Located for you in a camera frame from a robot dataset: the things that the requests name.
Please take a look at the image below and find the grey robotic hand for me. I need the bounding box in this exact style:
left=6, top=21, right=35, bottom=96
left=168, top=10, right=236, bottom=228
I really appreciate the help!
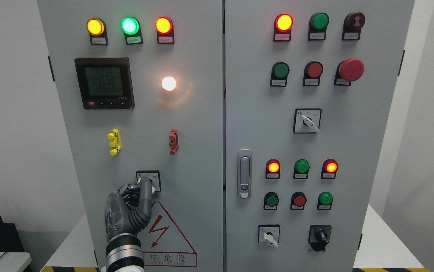
left=105, top=177, right=153, bottom=242

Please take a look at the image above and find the door rotary selector switch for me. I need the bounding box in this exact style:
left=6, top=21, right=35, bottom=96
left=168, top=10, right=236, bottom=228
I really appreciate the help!
left=136, top=170, right=161, bottom=193

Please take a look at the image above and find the small clear bulb light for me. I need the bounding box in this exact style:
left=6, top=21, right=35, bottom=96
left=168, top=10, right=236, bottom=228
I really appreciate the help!
left=161, top=76, right=177, bottom=91

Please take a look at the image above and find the green lit indicator light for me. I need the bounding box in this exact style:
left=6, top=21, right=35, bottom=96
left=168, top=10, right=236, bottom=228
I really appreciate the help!
left=120, top=17, right=143, bottom=45

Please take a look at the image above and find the red electrical hazard warning sticker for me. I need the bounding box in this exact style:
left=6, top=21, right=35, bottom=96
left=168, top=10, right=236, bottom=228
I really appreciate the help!
left=138, top=201, right=198, bottom=267

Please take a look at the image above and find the yellow terminal clip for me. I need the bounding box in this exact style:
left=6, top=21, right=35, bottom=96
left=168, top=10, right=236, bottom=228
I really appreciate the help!
left=107, top=129, right=121, bottom=156

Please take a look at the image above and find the red terminal clip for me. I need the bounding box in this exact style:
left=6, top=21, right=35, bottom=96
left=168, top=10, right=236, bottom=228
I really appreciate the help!
left=168, top=128, right=179, bottom=156

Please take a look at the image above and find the left grey cabinet door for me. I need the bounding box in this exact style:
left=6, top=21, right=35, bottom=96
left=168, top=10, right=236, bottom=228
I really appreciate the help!
left=37, top=0, right=224, bottom=272

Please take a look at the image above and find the grey cabinet door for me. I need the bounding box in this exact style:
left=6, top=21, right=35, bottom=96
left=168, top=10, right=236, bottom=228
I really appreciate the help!
left=37, top=0, right=224, bottom=272
left=224, top=0, right=415, bottom=272

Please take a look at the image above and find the white side table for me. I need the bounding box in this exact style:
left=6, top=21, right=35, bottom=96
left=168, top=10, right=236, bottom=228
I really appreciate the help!
left=0, top=252, right=31, bottom=272

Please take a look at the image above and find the black digital power meter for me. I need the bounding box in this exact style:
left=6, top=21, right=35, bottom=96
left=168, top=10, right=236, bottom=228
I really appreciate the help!
left=74, top=57, right=134, bottom=110

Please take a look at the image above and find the green push button lower left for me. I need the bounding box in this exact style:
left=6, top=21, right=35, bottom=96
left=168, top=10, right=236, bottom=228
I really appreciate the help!
left=263, top=192, right=279, bottom=210

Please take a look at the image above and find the green push button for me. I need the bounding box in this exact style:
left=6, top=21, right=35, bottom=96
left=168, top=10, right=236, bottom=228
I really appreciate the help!
left=263, top=192, right=279, bottom=210
left=317, top=192, right=334, bottom=210
left=270, top=62, right=290, bottom=87

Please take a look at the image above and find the red lit indicator lower left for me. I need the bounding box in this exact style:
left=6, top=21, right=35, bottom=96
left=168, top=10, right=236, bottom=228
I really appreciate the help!
left=265, top=159, right=280, bottom=179

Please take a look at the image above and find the red lit indicator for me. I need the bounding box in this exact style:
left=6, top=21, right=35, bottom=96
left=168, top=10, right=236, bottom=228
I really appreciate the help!
left=273, top=13, right=294, bottom=42
left=265, top=159, right=280, bottom=179
left=321, top=159, right=339, bottom=179

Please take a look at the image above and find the red push button lower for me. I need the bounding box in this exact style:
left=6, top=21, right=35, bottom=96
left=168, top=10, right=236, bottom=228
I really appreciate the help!
left=290, top=192, right=307, bottom=210

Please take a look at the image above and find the red push button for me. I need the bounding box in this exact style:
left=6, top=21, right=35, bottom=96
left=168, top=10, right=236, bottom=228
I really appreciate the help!
left=303, top=61, right=324, bottom=87
left=290, top=192, right=307, bottom=210

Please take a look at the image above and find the green indicator lower middle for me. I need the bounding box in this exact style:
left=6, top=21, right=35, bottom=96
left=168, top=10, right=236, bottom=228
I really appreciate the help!
left=293, top=159, right=310, bottom=179

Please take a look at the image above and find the yellow indicator light top left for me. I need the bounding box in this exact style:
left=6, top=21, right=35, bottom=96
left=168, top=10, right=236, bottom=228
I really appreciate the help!
left=86, top=18, right=108, bottom=45

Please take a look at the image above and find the red lit indicator left door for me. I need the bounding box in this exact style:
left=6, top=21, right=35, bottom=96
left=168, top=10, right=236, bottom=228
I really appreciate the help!
left=155, top=17, right=175, bottom=44

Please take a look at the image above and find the green push button lower right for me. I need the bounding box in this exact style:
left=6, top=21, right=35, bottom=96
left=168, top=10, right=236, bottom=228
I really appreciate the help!
left=317, top=192, right=334, bottom=210

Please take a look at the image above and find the red lit indicator lower right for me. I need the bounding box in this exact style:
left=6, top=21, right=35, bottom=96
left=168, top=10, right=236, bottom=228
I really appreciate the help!
left=321, top=159, right=339, bottom=179

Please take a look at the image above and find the green push button upper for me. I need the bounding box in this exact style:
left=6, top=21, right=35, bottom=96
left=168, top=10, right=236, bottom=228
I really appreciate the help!
left=270, top=62, right=290, bottom=87

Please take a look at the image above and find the right grey cabinet door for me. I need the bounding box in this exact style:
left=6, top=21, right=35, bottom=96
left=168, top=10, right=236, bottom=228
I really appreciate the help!
left=224, top=0, right=415, bottom=272

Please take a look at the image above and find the red push button upper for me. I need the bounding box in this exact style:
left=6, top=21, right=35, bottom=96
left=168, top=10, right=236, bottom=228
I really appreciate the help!
left=303, top=61, right=324, bottom=87

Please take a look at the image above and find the red lit indicator top right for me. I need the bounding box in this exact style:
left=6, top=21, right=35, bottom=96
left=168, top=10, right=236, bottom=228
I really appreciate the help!
left=273, top=13, right=294, bottom=42

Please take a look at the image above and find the red emergency stop mushroom button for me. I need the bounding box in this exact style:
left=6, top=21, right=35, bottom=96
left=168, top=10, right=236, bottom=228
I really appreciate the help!
left=333, top=57, right=365, bottom=86

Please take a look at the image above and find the green indicator top right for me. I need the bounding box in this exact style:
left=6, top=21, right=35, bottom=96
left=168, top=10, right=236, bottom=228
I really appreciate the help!
left=307, top=12, right=329, bottom=41

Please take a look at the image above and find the dark red buzzer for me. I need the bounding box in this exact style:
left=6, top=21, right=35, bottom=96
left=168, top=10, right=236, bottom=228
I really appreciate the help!
left=341, top=12, right=366, bottom=41

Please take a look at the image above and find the silver door latch handle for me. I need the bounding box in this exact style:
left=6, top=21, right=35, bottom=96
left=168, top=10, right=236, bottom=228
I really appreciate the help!
left=237, top=149, right=252, bottom=199

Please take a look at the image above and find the lower white rotary selector switch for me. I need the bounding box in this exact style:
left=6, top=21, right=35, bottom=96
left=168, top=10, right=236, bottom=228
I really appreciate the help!
left=258, top=224, right=280, bottom=248

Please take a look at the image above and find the black key selector switch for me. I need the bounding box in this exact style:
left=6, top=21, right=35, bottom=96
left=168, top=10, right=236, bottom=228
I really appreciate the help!
left=308, top=224, right=332, bottom=252

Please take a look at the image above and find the upper right rotary selector switch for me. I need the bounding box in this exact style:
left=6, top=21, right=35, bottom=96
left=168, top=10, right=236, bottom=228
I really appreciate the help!
left=293, top=108, right=322, bottom=134

